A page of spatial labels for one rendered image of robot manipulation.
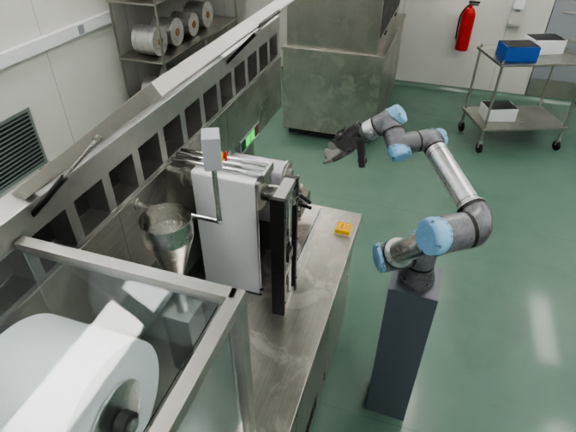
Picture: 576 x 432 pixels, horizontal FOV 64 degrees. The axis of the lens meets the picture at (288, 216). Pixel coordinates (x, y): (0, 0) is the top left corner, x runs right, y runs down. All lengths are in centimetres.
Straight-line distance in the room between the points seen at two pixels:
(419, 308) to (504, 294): 151
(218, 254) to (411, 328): 89
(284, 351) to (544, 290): 229
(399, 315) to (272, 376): 67
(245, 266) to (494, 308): 197
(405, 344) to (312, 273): 54
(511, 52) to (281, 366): 375
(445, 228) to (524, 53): 351
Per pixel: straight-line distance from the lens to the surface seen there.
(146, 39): 506
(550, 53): 517
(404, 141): 167
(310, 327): 179
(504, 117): 515
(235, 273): 187
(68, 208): 133
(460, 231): 146
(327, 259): 206
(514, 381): 302
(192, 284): 98
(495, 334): 319
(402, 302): 201
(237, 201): 163
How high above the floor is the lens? 228
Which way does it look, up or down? 37 degrees down
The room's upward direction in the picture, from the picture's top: straight up
